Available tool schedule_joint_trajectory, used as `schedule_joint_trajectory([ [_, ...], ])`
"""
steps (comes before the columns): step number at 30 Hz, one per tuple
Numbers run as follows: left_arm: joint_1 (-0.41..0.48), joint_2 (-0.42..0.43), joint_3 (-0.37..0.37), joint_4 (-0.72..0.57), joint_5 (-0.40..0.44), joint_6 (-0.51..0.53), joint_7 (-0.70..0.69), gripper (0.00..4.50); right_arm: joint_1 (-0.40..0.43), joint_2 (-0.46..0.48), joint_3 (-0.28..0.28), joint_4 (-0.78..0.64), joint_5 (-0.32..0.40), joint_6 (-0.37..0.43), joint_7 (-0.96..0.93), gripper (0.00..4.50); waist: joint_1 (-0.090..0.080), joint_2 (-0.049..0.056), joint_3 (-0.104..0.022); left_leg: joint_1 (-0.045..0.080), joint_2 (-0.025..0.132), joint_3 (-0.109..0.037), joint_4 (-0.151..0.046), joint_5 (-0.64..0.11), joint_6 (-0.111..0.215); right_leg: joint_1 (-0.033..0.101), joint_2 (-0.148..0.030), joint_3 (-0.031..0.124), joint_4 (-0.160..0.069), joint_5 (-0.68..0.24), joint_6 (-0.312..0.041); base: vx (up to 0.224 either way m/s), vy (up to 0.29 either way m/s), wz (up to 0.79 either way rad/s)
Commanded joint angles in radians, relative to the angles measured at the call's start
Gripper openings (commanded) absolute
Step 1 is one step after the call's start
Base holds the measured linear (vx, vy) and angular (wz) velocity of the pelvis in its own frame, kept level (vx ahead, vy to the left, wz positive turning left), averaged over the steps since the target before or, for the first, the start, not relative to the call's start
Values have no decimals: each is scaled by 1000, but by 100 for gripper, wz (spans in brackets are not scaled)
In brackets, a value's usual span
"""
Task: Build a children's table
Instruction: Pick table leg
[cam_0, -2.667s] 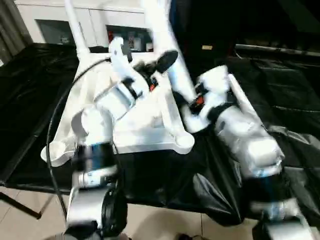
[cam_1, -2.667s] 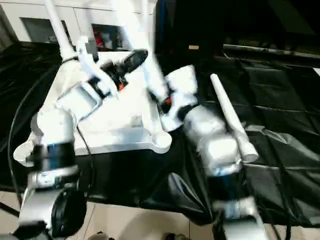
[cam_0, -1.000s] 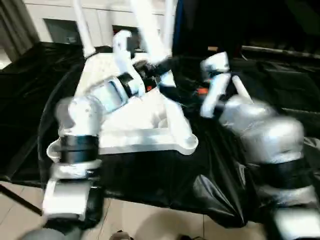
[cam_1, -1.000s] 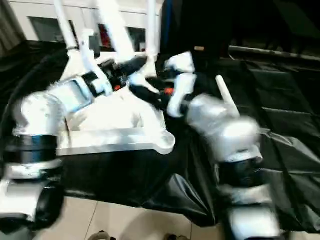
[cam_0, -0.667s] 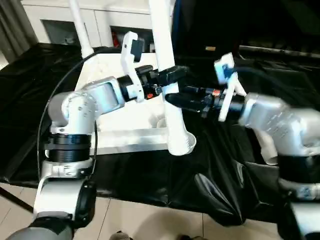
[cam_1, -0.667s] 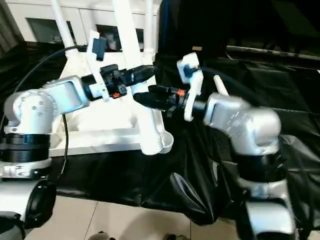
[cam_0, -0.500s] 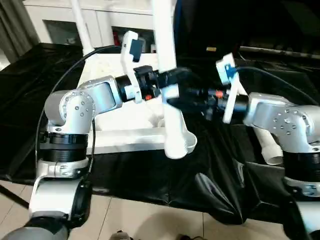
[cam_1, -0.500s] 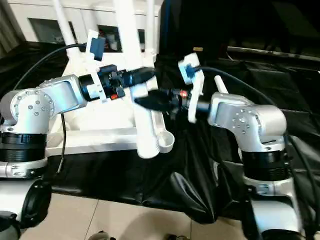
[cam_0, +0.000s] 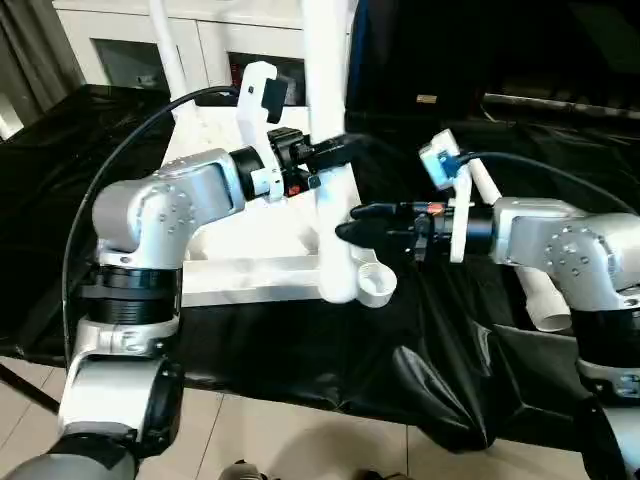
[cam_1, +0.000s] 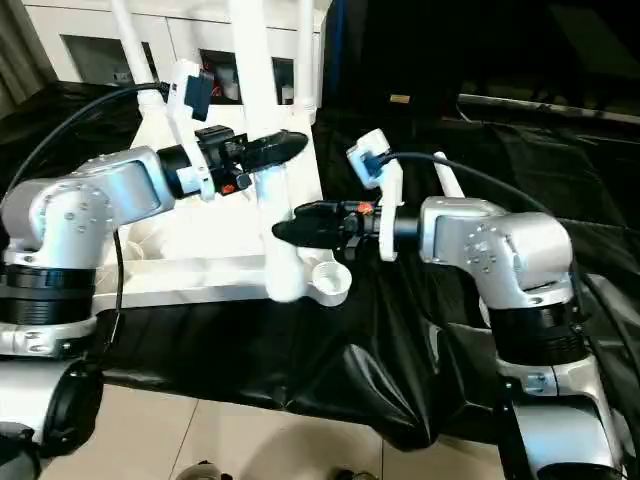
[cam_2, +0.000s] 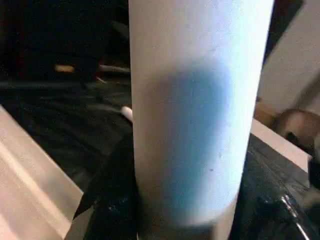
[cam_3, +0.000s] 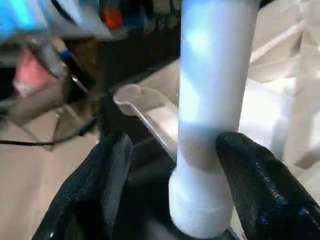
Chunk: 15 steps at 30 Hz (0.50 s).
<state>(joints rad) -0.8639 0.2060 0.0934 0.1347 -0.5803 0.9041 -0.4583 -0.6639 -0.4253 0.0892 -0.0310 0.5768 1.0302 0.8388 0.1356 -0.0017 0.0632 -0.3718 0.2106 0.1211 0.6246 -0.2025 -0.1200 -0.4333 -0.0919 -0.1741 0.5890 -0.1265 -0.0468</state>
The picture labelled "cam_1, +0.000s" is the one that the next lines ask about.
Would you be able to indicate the dark metal rod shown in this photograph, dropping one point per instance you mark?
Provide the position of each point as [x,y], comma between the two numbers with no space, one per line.
[550,111]

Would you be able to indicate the white plastic table leg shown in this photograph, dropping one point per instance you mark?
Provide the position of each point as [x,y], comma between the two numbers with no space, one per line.
[306,50]
[127,40]
[255,60]
[450,180]

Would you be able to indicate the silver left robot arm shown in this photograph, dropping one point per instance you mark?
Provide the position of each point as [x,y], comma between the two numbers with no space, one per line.
[75,210]

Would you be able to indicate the grey left robot foot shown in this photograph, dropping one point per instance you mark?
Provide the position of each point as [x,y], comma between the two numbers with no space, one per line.
[205,471]

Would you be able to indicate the black work mat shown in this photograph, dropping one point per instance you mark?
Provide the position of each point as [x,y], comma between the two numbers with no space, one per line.
[225,350]

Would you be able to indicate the white plastic table top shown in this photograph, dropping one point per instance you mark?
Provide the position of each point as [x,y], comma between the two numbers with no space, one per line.
[200,240]

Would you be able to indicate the black case with gold label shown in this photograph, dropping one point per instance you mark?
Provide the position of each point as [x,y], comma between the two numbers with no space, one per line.
[380,50]

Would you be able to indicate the grey curtain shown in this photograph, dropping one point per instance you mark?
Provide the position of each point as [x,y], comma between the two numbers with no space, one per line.
[20,50]

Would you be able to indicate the white glass-door cabinet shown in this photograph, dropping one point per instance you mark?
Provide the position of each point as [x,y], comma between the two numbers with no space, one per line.
[175,30]

